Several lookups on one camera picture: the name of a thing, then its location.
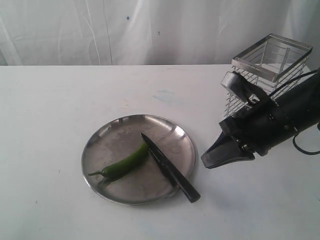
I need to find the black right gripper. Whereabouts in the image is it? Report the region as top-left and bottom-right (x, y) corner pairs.
(201, 97), (285, 169)

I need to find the black knife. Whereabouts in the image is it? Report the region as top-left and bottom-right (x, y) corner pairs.
(141, 133), (201, 203)

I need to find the green chili pepper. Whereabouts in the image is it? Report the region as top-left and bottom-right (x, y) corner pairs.
(87, 143), (149, 180)

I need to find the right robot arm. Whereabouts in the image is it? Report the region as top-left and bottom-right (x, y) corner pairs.
(201, 70), (320, 169)

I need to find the round steel plate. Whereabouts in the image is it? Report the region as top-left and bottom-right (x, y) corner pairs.
(81, 114), (198, 206)

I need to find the white backdrop curtain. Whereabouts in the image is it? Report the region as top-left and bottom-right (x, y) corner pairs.
(0, 0), (320, 68)

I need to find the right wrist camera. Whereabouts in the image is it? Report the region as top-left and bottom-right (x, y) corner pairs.
(220, 71), (252, 102)

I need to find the wire metal utensil holder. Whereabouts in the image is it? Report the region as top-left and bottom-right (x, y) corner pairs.
(221, 33), (313, 118)

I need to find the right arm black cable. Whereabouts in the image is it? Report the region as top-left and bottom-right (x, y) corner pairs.
(247, 71), (320, 154)

